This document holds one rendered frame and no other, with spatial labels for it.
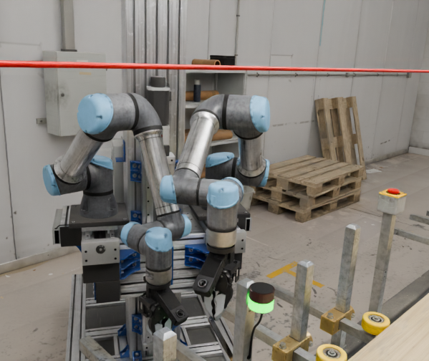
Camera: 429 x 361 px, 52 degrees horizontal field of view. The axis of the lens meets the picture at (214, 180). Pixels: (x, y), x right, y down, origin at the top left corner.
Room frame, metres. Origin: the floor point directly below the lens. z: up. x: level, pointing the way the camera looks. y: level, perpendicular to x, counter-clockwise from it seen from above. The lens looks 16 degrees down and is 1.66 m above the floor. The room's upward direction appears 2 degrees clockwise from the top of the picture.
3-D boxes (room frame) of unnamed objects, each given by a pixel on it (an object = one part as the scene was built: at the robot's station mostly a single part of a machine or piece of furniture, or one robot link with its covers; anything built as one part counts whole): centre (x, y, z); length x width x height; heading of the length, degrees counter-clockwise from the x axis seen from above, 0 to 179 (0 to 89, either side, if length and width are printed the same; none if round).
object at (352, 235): (1.32, -0.45, 0.92); 0.03 x 0.03 x 0.48; 44
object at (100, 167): (1.67, 0.46, 1.21); 0.13 x 0.12 x 0.14; 134
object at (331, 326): (1.31, -0.43, 0.84); 0.13 x 0.06 x 0.05; 134
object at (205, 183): (1.13, -0.02, 1.31); 0.11 x 0.11 x 0.08; 80
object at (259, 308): (0.94, -0.12, 1.10); 0.06 x 0.06 x 0.02
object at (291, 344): (1.13, -0.25, 0.84); 0.13 x 0.06 x 0.05; 134
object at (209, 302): (1.04, -0.01, 1.04); 0.06 x 0.03 x 0.09; 154
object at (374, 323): (1.20, -0.51, 0.85); 0.08 x 0.08 x 0.11
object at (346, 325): (1.34, -0.38, 0.83); 0.43 x 0.03 x 0.04; 44
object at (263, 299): (0.94, -0.12, 1.13); 0.06 x 0.06 x 0.02
